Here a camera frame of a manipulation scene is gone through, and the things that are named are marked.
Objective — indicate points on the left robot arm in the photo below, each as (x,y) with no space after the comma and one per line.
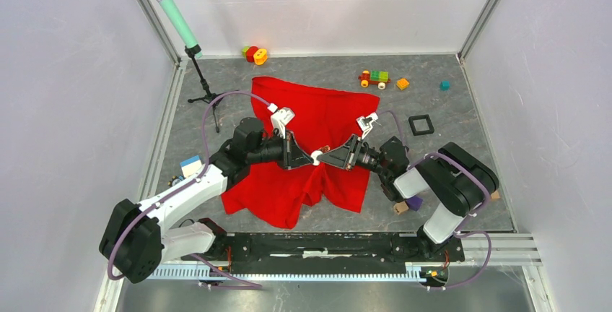
(140,236)

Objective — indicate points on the white and blue block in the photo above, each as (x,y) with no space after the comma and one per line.
(190,166)

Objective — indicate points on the purple lego brick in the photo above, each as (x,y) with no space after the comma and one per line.
(414,203)

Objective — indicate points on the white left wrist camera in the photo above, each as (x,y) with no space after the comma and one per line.
(280,119)

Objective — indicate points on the orange toy block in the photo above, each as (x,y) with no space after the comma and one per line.
(260,56)

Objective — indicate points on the slotted cable duct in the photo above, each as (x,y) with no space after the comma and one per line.
(201,272)

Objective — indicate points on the mint green microphone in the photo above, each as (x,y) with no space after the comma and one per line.
(177,20)

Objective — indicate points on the orange lego brick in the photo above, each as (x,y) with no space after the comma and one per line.
(402,84)

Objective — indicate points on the black square frame box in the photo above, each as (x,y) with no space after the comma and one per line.
(421,125)

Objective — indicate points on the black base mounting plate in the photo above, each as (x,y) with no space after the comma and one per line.
(326,253)

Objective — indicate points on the wooden letter cube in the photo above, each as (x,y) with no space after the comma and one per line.
(401,207)

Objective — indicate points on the colourful toy train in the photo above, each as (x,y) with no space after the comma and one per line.
(380,79)

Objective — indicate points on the red garment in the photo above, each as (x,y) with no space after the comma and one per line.
(322,118)

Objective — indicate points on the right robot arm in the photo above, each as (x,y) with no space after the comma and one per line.
(462,183)

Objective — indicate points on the red toy block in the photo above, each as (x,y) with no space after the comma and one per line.
(250,55)

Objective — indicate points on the black tripod stand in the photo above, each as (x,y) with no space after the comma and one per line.
(209,97)

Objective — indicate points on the teal small cube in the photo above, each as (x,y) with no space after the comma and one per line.
(444,85)

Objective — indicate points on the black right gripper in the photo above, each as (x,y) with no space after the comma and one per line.
(344,156)

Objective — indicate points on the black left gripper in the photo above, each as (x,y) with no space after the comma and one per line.
(292,155)

